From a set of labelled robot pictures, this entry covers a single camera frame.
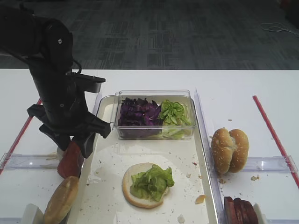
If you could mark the sesame burger bun pair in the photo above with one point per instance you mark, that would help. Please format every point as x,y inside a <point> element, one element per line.
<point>229,150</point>

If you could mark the right red strip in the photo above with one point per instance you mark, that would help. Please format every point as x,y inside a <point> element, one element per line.
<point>275,137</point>

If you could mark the white left front food stand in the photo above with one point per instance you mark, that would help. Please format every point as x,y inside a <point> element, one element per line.
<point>32,215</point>

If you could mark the clear acrylic divider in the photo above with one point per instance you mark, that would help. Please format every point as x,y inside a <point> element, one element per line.
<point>97,100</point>
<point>219,212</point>

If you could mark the lettuce pile on bun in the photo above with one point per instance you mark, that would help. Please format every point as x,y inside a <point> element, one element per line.
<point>152,183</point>

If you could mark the left clear acrylic divider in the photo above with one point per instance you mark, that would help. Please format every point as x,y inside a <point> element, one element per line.
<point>97,100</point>

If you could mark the dark red meat patties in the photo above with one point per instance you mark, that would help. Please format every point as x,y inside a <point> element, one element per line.
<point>239,211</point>

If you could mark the bottom bun slice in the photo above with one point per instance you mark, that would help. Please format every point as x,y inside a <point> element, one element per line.
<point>127,182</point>

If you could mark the clear plastic salad container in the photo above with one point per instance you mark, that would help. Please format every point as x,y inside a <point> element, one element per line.
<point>154,132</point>

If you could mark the white rectangular metal tray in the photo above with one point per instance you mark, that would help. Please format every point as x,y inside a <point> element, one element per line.
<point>100,199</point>

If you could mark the red tomato slices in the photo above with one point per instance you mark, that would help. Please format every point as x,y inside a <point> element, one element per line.
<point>72,161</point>

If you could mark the red strip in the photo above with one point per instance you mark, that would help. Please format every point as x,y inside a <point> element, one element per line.
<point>275,137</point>
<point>18,135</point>

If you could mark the right clear acrylic divider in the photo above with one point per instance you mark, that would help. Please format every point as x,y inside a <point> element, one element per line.
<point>219,212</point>

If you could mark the white patty stand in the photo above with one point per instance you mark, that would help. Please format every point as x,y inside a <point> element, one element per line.
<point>260,216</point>

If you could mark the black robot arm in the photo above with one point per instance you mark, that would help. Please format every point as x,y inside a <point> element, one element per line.
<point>45,45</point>

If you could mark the clear rail upper left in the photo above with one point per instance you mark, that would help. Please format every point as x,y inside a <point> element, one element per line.
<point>29,161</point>

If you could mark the clear rail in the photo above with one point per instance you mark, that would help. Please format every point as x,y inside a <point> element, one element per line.
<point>29,161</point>
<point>276,164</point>

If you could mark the left red strip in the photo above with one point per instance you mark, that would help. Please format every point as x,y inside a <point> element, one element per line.
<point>18,135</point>

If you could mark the golden top bun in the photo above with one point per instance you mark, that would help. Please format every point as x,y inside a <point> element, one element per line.
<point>61,201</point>

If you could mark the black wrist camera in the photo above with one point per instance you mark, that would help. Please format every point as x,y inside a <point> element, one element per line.
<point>86,83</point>

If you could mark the chopped green lettuce in container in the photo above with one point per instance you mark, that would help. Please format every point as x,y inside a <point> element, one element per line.
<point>174,114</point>

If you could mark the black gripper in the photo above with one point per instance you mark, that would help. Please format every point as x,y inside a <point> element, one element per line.
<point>60,122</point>

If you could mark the shredded purple cabbage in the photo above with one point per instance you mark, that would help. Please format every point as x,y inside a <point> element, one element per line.
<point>139,112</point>

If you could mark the white tomato stand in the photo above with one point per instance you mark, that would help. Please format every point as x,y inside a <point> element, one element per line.
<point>60,154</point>

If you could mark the clear rail upper right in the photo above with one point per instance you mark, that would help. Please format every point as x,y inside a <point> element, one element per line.
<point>276,164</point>

